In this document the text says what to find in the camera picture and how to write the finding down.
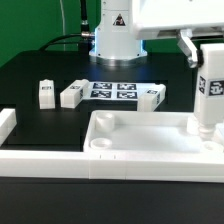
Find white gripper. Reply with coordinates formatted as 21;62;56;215
130;0;224;68

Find white desk top tray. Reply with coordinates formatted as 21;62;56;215
84;110;224;153

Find fiducial marker sheet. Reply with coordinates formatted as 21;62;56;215
84;82;155;101

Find white front fence bar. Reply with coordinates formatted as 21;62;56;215
0;150;224;183

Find white left fence block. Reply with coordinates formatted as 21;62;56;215
0;108;17;146

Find black cables with connectors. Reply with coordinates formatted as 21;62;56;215
38;0;96;52

